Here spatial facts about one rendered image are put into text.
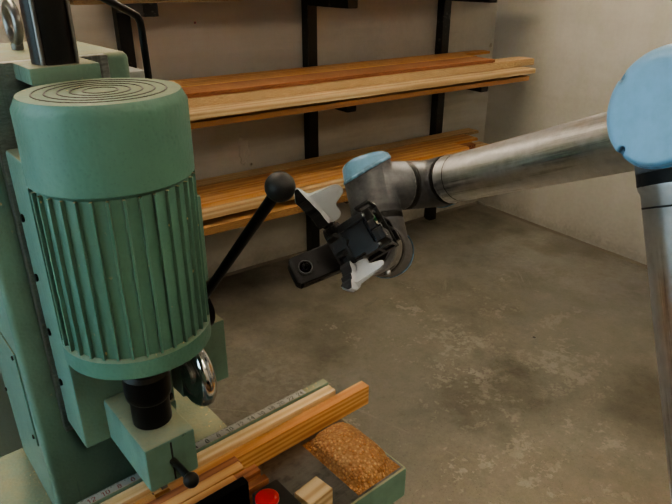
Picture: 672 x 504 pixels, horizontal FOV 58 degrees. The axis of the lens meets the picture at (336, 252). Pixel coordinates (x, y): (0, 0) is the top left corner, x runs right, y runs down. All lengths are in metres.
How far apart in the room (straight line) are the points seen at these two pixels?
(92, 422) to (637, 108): 0.79
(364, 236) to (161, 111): 0.35
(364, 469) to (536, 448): 1.56
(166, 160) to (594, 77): 3.60
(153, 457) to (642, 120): 0.68
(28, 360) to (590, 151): 0.83
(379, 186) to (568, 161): 0.32
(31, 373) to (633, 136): 0.83
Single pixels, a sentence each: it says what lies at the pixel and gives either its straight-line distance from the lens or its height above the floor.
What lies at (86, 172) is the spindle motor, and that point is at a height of 1.44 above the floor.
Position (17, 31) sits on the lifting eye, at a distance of 0.95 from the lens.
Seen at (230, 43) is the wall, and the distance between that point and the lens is 3.31.
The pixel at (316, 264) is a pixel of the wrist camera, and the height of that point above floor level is 1.22.
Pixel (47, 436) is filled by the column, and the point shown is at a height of 0.98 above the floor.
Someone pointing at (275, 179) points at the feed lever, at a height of 1.41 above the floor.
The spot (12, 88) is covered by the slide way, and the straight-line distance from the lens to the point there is 0.85.
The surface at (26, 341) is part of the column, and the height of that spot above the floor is 1.15.
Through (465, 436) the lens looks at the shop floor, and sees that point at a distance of 2.48.
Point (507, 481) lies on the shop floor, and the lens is 2.35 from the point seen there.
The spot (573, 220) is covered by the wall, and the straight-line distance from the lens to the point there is 4.29.
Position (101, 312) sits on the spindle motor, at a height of 1.29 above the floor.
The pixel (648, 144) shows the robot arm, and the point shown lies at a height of 1.47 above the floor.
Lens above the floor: 1.62
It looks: 25 degrees down
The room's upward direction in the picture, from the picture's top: straight up
